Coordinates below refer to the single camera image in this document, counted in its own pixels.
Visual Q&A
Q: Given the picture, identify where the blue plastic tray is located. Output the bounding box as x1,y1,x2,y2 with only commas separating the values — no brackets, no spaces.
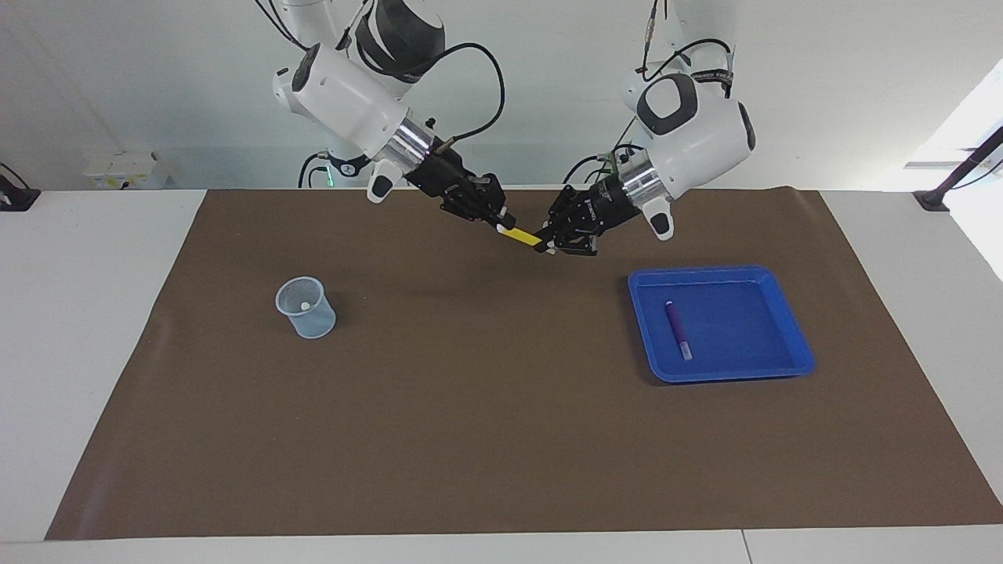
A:
627,265,816,385

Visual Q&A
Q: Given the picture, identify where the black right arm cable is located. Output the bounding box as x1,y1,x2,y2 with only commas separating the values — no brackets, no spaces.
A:
435,43,507,154

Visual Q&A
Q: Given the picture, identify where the brown table mat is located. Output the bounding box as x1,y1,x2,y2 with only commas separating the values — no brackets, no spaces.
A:
45,188,1003,541

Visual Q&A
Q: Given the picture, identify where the purple pen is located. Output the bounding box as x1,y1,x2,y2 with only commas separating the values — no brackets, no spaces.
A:
664,300,693,362

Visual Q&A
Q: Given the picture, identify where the black pole stand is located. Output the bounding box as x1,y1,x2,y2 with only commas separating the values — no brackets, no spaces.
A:
913,125,1003,212

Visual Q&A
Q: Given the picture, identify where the clear plastic cup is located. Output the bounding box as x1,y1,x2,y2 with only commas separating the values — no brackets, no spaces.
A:
274,276,337,340

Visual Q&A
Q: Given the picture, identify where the white power box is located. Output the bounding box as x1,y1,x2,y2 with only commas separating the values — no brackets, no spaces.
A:
84,151,169,190

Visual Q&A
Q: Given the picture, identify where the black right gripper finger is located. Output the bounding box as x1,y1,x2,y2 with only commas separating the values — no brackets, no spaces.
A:
469,174,518,230
439,200,493,226

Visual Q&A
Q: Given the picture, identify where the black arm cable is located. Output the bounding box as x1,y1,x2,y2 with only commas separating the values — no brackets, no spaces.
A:
435,43,507,154
643,0,737,87

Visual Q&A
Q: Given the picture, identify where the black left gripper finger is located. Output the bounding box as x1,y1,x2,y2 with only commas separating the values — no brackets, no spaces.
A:
543,188,590,237
535,230,601,258

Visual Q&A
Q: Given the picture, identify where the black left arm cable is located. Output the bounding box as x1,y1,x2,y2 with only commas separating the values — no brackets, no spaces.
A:
643,0,737,87

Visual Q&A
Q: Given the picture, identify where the yellow pen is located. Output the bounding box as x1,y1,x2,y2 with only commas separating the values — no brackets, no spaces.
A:
498,225,549,250

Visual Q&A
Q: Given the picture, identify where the black table clamp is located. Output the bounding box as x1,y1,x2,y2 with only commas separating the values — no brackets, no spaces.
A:
0,163,42,212

